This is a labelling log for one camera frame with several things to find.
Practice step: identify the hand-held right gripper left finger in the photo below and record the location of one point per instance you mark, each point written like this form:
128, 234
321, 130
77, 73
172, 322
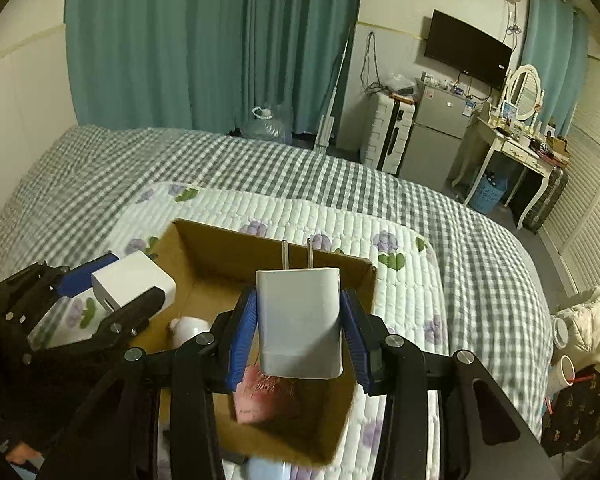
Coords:
241, 345

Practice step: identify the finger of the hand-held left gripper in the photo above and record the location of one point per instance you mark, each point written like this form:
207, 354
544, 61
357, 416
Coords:
80, 276
130, 316

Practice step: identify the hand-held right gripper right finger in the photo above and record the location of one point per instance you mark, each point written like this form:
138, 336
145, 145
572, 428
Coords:
356, 347

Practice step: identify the white cube charger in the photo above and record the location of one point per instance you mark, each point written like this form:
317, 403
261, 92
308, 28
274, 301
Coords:
130, 274

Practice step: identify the white two-prong charger plug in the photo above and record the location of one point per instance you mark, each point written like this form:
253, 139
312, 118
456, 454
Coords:
300, 320

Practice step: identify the person's left hand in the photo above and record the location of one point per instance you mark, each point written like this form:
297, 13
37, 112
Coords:
24, 454

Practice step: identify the white rounded object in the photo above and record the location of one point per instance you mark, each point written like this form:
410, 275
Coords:
186, 331

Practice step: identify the pink block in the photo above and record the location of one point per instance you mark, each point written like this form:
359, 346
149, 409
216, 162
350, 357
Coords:
260, 405

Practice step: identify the pale blue white object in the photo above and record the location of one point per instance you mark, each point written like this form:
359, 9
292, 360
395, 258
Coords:
275, 471

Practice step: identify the white floral quilted mat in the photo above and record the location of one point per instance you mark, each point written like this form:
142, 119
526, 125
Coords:
330, 216

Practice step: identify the grey checked bed blanket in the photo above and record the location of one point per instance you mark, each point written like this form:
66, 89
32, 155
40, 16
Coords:
230, 160

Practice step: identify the blue laundry basket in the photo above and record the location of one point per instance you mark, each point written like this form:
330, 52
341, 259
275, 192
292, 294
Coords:
486, 195

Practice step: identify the white cup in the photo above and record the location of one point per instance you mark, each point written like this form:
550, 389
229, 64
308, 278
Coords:
562, 377
560, 332

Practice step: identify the white ribbed suitcase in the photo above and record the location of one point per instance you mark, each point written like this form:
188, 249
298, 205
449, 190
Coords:
386, 132

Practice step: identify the clear water jug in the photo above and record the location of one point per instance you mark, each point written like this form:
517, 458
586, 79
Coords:
266, 127

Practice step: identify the white mop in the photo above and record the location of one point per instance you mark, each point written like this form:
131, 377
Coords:
326, 127

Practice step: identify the grey small fridge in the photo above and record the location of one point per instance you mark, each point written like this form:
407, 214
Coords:
437, 132

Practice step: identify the dark patterned bag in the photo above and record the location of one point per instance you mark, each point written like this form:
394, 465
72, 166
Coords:
580, 415

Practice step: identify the dark ribbed suitcase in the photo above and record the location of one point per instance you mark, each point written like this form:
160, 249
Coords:
547, 205

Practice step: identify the white puffy jacket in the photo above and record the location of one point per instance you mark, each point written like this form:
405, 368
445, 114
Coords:
592, 315

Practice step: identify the wide teal curtain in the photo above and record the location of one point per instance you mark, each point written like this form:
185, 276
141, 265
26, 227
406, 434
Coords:
180, 45

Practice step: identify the white dressing table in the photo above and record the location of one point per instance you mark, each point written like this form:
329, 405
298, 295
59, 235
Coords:
517, 150

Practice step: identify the clear plastic bag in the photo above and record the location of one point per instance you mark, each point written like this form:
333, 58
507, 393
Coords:
399, 84

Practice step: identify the small brown cardboard box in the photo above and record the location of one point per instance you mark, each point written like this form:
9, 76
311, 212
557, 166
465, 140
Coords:
559, 147

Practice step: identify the white louvered wardrobe doors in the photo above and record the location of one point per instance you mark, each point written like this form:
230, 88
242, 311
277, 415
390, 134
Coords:
592, 170

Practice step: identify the oval white framed mirror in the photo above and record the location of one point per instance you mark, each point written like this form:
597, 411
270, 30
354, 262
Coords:
524, 91

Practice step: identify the narrow teal curtain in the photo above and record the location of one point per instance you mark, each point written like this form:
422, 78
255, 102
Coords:
550, 35

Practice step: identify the black wall television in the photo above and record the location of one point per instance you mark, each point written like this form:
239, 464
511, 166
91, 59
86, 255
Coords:
467, 49

